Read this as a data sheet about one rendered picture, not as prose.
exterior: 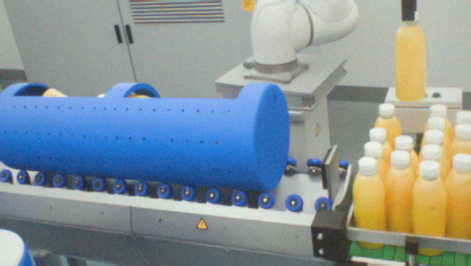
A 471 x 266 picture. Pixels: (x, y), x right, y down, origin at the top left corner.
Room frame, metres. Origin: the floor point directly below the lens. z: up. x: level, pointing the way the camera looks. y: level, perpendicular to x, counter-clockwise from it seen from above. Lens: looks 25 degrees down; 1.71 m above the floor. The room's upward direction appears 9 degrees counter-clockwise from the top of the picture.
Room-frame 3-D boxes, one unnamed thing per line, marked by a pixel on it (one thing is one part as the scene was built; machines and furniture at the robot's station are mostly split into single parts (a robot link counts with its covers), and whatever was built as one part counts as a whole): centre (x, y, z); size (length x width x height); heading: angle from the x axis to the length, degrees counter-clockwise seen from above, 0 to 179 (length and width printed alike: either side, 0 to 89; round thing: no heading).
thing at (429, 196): (0.98, -0.40, 1.00); 0.07 x 0.07 x 0.20
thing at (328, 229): (1.01, -0.19, 0.95); 0.10 x 0.07 x 0.10; 154
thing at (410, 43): (1.24, -0.46, 1.26); 0.07 x 0.07 x 0.20
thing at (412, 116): (1.38, -0.55, 1.05); 0.20 x 0.10 x 0.10; 64
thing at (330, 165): (1.21, -0.23, 0.99); 0.10 x 0.02 x 0.12; 154
